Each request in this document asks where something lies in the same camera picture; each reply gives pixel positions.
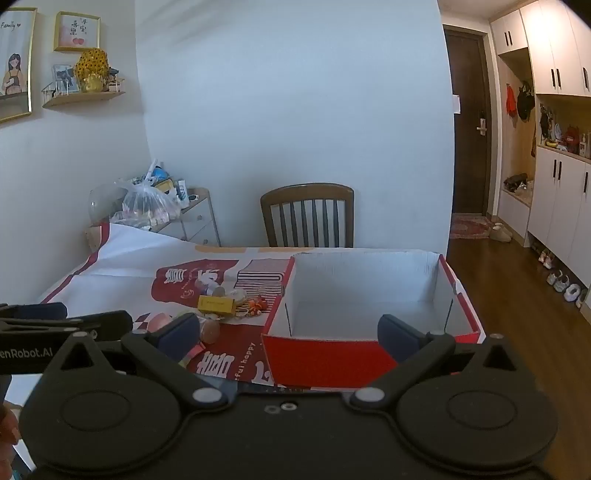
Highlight patterned doormat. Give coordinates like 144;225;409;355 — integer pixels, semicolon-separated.
449;215;498;240

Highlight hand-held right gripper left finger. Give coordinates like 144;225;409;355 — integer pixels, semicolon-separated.
44;313;229;409

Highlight yellow flower ornament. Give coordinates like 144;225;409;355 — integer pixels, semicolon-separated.
74;48;110;93

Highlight small gold framed picture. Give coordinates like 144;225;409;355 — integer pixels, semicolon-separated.
54;11;101;52

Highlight red white printed tablecloth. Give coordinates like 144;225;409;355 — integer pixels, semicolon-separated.
7;224;485;407

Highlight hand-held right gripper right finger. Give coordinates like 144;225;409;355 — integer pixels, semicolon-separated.
351;314;539;409

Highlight yellow cardboard box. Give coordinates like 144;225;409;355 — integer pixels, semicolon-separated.
198;295;236;319

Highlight wooden shelf cabinet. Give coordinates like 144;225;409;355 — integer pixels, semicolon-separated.
488;0;591;326

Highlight dark brown door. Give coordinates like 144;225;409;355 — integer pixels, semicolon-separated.
442;24;493;216

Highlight black hanging bag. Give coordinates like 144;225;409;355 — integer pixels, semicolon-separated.
516;80;536;121

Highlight wooden chair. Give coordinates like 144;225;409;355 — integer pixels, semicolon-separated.
260;184;355;248

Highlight red cardboard box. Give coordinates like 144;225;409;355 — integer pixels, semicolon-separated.
261;251;485;389

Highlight white drawer cabinet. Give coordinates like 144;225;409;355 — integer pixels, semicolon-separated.
151;187;221;247

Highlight small photo frame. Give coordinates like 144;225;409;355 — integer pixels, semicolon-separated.
52;64;79;94

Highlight wooden wall shelf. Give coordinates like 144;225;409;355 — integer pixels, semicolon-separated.
41;78;126;110

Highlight clear plastic bag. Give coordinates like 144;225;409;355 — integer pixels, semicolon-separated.
110;159;183;230

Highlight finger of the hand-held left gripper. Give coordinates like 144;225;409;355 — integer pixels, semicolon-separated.
0;302;68;321
0;311;134;342

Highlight clear bottle purple beads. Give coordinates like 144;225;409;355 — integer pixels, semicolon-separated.
194;279;226;298

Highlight gold framed wall poster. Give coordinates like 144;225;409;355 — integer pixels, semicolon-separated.
0;7;38;124

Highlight person's left hand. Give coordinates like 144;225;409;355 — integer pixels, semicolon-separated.
0;407;20;462

